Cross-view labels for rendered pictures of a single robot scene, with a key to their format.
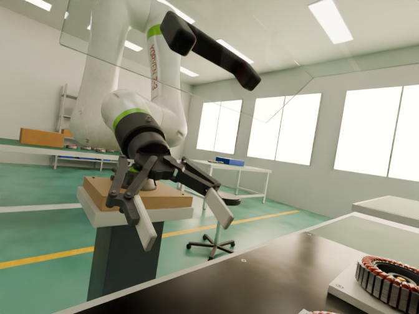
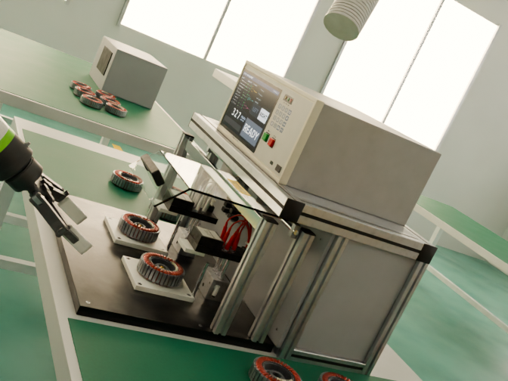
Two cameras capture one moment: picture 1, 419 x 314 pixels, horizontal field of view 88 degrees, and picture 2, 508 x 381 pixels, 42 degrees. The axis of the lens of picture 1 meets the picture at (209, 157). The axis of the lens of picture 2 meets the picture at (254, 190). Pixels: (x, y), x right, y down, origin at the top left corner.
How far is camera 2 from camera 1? 1.40 m
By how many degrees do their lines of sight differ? 75
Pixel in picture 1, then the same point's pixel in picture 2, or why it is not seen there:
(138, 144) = (35, 176)
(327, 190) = not seen: outside the picture
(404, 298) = (147, 236)
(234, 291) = (92, 258)
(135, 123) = (25, 153)
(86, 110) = not seen: outside the picture
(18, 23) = not seen: outside the picture
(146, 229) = (85, 243)
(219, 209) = (75, 212)
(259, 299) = (103, 258)
